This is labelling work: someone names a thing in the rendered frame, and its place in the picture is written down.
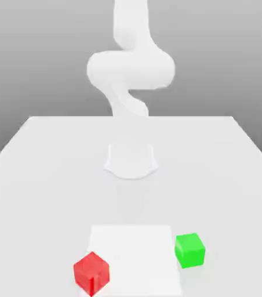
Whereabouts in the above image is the small green cube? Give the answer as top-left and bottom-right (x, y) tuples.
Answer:
(174, 232), (206, 269)

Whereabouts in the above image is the small red cube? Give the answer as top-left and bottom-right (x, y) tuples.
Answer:
(73, 251), (111, 297)

